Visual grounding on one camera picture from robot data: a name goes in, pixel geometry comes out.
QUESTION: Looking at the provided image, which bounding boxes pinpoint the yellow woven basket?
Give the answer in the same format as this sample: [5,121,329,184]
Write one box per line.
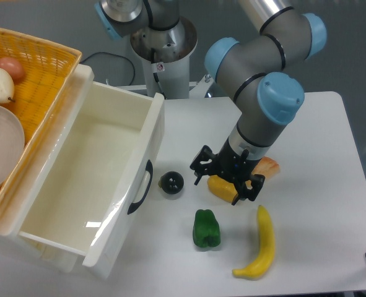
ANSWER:
[0,28,82,205]

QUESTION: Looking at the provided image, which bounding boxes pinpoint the white bowl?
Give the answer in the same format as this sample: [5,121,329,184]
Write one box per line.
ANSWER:
[0,106,25,185]

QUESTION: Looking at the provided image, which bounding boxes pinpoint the white drawer cabinet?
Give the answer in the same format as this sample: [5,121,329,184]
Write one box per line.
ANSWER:
[0,65,94,272]

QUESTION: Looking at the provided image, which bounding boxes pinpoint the white plastic drawer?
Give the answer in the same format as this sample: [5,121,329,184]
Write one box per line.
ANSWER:
[18,82,166,280]

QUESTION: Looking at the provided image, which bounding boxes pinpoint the green pepper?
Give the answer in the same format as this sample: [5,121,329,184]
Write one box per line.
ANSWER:
[193,209,221,248]

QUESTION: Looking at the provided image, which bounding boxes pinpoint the orange white bread piece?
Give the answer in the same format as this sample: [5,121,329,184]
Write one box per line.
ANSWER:
[253,157,281,178]

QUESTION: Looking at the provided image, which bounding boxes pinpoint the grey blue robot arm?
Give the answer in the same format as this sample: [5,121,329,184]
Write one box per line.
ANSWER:
[95,1,327,202]

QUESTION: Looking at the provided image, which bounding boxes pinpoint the yellow banana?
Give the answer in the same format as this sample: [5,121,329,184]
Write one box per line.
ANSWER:
[232,205,276,280]

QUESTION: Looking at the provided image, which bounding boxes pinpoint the black cable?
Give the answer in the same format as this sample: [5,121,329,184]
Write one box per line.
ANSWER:
[82,51,136,85]

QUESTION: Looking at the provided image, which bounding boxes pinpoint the yellow pepper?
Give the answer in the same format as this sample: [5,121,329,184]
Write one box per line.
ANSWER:
[207,175,237,204]

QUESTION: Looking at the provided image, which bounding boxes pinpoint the black round fruit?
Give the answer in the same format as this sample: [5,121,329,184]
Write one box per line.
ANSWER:
[158,171,184,195]

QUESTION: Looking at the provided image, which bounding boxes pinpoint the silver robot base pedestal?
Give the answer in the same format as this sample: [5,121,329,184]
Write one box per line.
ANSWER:
[130,17,198,99]

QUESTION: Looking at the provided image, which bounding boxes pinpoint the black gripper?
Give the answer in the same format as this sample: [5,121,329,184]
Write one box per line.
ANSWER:
[190,143,265,205]

